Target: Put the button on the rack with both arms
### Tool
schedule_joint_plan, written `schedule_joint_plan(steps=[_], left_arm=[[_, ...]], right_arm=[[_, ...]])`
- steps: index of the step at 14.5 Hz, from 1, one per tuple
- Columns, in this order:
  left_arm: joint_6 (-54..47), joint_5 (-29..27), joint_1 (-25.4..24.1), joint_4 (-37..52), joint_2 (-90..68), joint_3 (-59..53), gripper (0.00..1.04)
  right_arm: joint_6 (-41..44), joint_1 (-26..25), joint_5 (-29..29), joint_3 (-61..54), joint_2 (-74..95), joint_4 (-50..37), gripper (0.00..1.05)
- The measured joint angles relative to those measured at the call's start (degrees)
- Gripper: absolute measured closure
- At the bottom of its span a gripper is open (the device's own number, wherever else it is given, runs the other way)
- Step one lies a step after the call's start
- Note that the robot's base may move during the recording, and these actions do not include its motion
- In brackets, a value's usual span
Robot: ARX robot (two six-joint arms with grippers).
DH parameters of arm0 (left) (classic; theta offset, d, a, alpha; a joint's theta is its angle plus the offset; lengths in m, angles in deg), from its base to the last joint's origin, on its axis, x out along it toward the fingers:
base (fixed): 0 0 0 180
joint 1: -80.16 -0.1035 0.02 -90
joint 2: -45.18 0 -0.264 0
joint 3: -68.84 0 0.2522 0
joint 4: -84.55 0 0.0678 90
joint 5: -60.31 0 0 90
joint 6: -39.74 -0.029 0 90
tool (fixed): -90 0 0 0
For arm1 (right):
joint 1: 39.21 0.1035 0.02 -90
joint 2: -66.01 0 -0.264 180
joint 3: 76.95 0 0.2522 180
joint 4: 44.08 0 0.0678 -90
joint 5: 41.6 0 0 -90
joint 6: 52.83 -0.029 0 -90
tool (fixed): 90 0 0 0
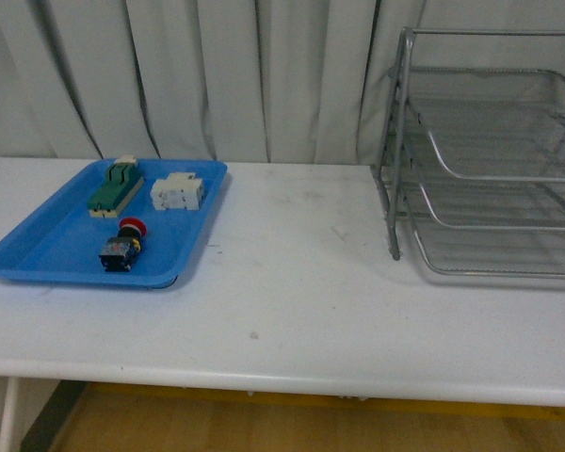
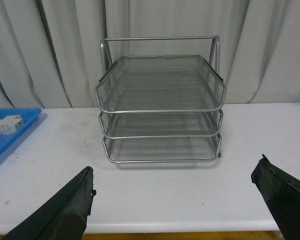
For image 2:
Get grey curtain backdrop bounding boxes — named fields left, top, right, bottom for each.
left=0, top=0, right=300, bottom=108

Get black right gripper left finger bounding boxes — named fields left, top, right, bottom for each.
left=3, top=166, right=97, bottom=240

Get white circuit breaker block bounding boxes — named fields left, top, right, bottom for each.
left=0, top=115, right=24, bottom=136

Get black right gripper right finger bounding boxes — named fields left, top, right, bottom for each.
left=251, top=155, right=300, bottom=240

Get blue plastic bin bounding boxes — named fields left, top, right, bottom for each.
left=0, top=108, right=42, bottom=156

